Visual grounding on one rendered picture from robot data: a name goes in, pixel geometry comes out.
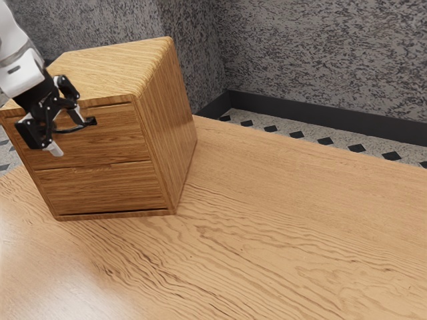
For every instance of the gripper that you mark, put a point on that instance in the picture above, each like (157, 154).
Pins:
(36, 95)

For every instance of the wooden drawer cabinet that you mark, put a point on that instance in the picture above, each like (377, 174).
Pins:
(110, 133)

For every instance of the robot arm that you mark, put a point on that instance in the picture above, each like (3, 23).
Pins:
(15, 50)

